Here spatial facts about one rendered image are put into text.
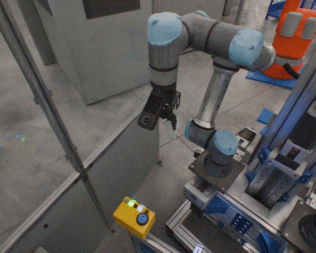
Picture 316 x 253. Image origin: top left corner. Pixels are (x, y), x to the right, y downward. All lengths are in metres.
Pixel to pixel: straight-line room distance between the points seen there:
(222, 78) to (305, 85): 0.29
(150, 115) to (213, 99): 0.47
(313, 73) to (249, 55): 0.44
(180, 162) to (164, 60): 2.00
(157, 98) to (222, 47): 0.20
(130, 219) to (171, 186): 1.32
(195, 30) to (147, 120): 0.25
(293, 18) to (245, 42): 3.34
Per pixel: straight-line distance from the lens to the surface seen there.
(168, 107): 0.57
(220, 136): 1.00
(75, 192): 1.30
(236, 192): 1.23
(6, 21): 0.77
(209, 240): 1.88
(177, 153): 2.49
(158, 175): 2.31
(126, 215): 0.98
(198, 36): 0.54
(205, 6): 4.56
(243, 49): 0.49
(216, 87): 0.94
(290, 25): 3.85
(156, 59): 0.50
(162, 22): 0.47
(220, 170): 1.10
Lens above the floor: 1.98
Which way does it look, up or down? 46 degrees down
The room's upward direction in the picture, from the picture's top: straight up
